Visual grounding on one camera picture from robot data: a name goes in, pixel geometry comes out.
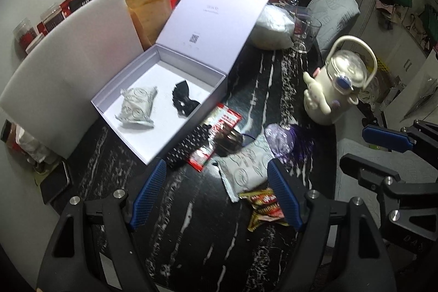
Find white gift box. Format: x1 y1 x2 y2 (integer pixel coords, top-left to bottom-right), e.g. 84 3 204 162
91 0 280 165

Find grey patterned packet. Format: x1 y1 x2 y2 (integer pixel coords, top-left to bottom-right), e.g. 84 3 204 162
114 86 159 126
215 135 274 203

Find small dark clear case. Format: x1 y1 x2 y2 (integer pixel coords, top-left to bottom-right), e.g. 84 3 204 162
217 128 244 156

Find white foam board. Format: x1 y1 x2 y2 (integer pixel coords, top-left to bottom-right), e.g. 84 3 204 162
0 0 144 164

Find purple mesh pouch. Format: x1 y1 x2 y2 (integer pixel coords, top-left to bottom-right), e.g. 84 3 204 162
264 123 298 159

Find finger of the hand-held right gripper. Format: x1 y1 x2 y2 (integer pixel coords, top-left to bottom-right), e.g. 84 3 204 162
339 153 438 222
362 119 438 163

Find clear jar red contents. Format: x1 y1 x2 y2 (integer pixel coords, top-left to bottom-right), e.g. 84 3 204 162
14 18 39 55

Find dark red foil bag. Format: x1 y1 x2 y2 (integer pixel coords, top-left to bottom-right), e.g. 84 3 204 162
36 0 94 36

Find gold brown snack packet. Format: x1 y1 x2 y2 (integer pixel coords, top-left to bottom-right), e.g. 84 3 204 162
238 187 291 232

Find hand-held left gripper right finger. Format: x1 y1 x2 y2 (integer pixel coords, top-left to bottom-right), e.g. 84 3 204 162
267 159 398 292

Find brown paper bag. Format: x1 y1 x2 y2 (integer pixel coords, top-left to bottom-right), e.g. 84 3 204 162
126 0 172 50

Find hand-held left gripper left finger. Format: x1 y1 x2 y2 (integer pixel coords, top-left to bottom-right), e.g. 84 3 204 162
36 158 168 292

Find black smartphone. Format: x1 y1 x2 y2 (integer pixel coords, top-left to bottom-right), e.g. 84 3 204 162
40 160 72 205

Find clear jar dark contents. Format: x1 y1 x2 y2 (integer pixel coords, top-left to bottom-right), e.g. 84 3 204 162
39 3 67 34

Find white teapot shaped bottle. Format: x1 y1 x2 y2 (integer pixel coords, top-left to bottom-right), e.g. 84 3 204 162
303 35 378 125

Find red white sachet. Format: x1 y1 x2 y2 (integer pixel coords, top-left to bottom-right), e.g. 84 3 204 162
188 103 242 173

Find grey quilted chair cushion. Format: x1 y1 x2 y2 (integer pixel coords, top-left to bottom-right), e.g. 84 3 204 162
306 0 361 55

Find crumpled white bag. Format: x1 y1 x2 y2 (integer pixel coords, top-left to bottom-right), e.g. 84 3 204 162
15 126 52 164

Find white plastic bag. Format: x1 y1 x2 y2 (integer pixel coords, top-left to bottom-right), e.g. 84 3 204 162
251 3 296 50

